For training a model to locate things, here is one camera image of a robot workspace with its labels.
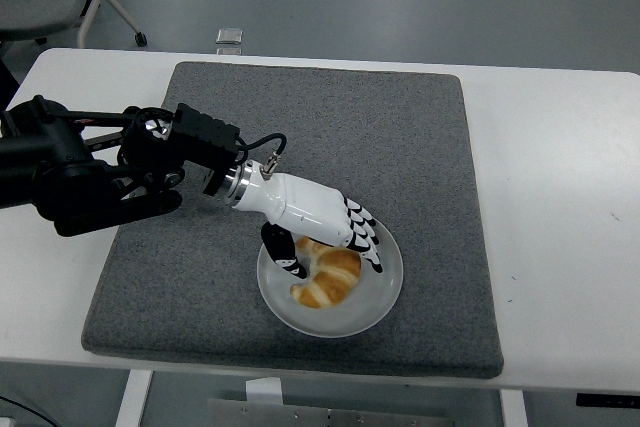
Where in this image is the white-shelled robot hand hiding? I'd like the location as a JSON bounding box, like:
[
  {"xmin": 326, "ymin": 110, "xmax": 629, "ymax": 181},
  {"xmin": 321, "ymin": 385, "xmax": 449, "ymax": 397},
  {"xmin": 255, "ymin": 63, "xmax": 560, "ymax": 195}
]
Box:
[{"xmin": 232, "ymin": 170, "xmax": 386, "ymax": 282}]

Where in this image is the golden croissant bread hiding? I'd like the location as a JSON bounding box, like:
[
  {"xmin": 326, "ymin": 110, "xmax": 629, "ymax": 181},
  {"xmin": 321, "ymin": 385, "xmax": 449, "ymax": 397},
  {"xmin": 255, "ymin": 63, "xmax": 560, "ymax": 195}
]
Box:
[{"xmin": 290, "ymin": 236, "xmax": 363, "ymax": 310}]

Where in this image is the round grey plate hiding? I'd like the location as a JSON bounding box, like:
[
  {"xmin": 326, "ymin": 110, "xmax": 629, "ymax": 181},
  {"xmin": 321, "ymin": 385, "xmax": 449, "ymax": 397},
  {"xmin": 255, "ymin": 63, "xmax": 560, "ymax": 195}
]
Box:
[{"xmin": 256, "ymin": 219, "xmax": 405, "ymax": 339}]

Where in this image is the grey metal plate with screws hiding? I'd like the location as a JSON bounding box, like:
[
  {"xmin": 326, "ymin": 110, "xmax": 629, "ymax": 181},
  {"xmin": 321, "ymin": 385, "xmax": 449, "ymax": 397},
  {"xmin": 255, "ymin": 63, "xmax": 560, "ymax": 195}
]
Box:
[{"xmin": 206, "ymin": 398, "xmax": 456, "ymax": 427}]

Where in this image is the grey felt mat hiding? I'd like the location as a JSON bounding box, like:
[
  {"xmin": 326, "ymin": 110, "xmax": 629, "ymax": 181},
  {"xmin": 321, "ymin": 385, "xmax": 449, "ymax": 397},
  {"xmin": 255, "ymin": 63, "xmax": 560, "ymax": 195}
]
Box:
[{"xmin": 80, "ymin": 61, "xmax": 505, "ymax": 380}]

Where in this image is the small silver floor box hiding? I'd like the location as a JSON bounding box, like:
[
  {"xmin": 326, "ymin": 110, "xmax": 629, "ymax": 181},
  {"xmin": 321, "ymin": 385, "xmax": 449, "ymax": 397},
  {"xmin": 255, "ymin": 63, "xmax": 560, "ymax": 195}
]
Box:
[{"xmin": 215, "ymin": 26, "xmax": 245, "ymax": 56}]

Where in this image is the white table leg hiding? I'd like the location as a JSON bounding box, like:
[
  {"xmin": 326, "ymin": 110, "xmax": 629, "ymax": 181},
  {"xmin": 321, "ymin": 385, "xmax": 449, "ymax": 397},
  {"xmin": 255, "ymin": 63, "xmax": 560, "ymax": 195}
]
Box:
[
  {"xmin": 114, "ymin": 369, "xmax": 154, "ymax": 427},
  {"xmin": 499, "ymin": 389, "xmax": 529, "ymax": 427}
]

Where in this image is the black table control panel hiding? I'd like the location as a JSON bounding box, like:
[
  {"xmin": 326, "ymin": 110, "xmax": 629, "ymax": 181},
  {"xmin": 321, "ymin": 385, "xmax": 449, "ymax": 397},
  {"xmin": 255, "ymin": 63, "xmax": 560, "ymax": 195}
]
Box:
[{"xmin": 575, "ymin": 392, "xmax": 640, "ymax": 409}]

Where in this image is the black floor cable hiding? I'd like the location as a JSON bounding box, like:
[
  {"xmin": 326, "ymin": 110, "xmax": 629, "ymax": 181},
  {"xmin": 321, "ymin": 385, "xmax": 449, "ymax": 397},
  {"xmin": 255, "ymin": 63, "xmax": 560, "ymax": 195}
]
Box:
[{"xmin": 0, "ymin": 393, "xmax": 51, "ymax": 427}]

